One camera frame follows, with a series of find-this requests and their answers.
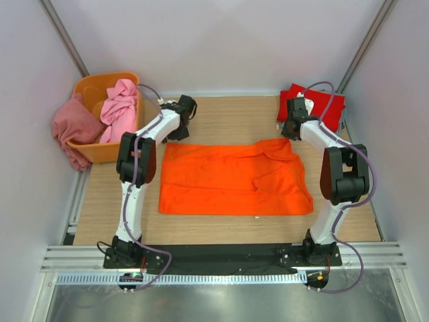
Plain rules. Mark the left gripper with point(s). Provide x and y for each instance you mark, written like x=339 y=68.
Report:
x=178 y=137

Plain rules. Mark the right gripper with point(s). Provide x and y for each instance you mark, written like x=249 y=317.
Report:
x=285 y=133

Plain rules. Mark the orange t-shirt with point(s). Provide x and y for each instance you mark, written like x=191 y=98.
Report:
x=264 y=178

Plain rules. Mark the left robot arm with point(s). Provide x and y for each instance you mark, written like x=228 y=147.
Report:
x=136 y=167

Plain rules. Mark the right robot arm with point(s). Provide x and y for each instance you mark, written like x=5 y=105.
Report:
x=344 y=179

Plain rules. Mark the folded grey t-shirt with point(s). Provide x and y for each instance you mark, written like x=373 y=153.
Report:
x=335 y=116

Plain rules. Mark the light pink crumpled shirt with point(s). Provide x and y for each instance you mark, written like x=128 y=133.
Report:
x=119 y=111

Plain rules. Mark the orange plastic basket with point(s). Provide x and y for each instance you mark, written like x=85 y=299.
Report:
x=93 y=89

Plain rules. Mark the dusty pink crumpled shirt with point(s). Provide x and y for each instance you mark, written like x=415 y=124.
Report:
x=74 y=123

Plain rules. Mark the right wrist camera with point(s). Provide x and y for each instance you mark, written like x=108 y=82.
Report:
x=308 y=103

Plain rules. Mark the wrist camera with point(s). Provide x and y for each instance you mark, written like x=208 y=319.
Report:
x=308 y=103
x=163 y=102

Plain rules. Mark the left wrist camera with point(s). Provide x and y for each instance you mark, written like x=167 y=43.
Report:
x=163 y=102

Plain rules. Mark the right corner aluminium post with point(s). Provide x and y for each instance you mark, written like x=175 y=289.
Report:
x=375 y=27

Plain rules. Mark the corner aluminium post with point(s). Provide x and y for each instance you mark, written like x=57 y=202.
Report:
x=375 y=27
x=64 y=36

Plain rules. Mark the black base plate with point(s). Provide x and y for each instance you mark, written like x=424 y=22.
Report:
x=237 y=259

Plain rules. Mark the aluminium rail frame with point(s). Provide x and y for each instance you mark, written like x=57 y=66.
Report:
x=361 y=281

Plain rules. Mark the left corner aluminium post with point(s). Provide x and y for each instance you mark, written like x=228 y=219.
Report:
x=64 y=36

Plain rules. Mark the white slotted cable duct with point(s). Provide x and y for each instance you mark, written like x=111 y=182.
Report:
x=135 y=279

